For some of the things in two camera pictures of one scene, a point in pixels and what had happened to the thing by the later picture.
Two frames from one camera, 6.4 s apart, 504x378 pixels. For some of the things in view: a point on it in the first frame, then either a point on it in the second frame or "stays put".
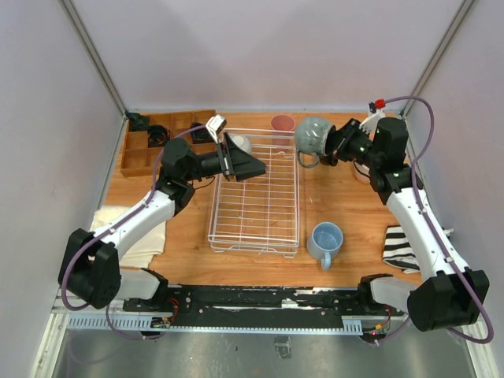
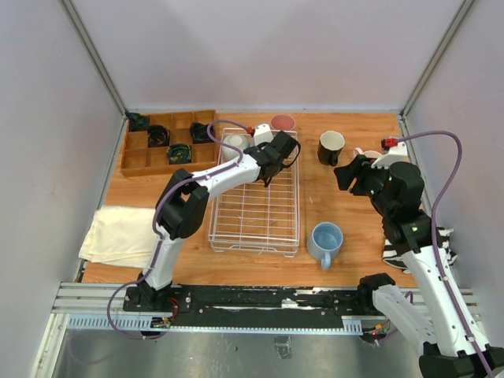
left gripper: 232,159 to 261,146
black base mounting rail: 257,306 stays put
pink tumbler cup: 283,122 stays put
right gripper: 338,141 to 359,168
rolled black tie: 157,135 stays put
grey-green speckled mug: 310,139 to 268,171
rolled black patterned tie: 201,135 stays put
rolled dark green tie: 138,122 stays put
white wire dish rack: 261,212 stays put
